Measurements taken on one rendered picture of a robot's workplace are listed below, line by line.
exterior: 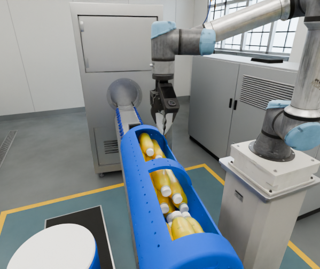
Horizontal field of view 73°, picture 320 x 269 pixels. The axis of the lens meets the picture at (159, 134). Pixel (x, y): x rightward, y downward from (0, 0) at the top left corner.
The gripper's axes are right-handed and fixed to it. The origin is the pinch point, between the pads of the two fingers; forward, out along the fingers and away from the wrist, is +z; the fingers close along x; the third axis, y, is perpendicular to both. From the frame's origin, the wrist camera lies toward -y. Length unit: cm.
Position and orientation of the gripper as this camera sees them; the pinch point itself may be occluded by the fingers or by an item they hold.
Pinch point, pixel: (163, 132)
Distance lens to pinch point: 77.4
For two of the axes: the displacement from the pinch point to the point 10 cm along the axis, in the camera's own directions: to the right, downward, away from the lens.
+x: -9.7, 0.9, -2.1
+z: 0.0, 9.1, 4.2
